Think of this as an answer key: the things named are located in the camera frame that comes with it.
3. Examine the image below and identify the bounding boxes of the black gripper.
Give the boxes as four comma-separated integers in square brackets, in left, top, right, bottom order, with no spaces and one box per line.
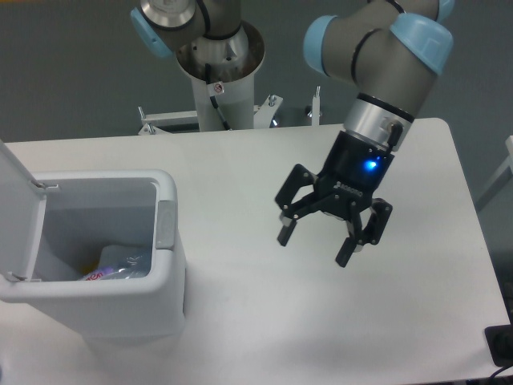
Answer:
[275,132,394,268]

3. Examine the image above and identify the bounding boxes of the white plastic wrapper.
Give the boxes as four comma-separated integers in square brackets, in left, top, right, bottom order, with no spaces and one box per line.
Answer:
[98,245,139,268]

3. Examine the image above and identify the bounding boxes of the clear plastic water bottle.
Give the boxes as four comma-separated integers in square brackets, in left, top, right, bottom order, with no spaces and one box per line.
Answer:
[79,249,151,281]

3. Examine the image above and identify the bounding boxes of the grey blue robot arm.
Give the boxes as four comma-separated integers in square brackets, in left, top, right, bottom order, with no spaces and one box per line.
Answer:
[130,1,454,266]

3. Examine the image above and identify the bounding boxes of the white trash can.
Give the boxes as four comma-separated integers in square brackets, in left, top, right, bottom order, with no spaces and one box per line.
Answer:
[1,170,185,338]

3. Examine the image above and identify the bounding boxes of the yellow trash item in bin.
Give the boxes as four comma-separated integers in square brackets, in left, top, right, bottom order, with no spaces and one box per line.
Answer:
[81,261,99,275]

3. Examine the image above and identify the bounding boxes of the white trash can lid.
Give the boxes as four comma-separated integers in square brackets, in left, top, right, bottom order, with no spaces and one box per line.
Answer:
[1,144,60,282]

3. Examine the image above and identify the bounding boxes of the black device at table edge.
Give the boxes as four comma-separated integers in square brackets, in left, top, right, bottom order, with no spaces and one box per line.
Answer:
[484,325,512,367]

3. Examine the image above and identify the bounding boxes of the white metal base frame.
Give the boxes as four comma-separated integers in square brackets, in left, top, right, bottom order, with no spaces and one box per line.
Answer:
[137,85,324,136]

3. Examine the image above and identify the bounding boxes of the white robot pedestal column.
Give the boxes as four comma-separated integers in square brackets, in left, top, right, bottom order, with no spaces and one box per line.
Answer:
[176,21,265,132]

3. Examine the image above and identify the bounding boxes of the black cable on pedestal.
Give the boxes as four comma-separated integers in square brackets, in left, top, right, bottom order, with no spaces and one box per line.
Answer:
[204,63,233,132]

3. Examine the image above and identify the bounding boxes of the white frame at right edge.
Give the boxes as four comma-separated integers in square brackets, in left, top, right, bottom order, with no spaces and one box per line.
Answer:
[475,136,512,213]

